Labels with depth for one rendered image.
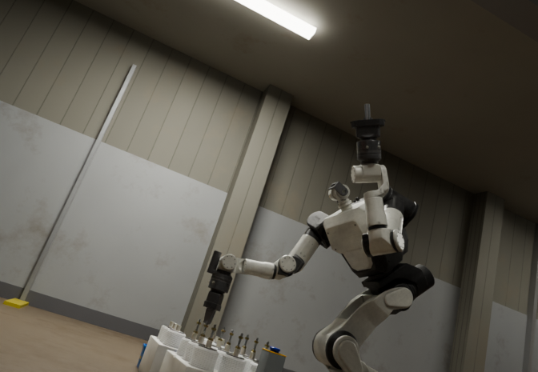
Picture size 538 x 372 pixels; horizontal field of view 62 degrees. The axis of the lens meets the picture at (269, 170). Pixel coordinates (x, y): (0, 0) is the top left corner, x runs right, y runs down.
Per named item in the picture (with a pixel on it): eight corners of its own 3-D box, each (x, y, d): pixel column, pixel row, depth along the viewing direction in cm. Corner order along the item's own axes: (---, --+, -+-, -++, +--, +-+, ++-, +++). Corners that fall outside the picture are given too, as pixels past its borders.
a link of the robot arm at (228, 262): (228, 284, 194) (236, 259, 198) (233, 284, 185) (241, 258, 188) (203, 276, 193) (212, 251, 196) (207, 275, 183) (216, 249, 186)
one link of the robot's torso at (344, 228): (374, 260, 219) (343, 194, 221) (433, 247, 194) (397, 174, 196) (339, 288, 200) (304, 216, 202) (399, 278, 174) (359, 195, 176)
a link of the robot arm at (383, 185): (362, 162, 163) (367, 197, 157) (386, 162, 163) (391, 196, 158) (358, 170, 169) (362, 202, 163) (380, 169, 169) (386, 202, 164)
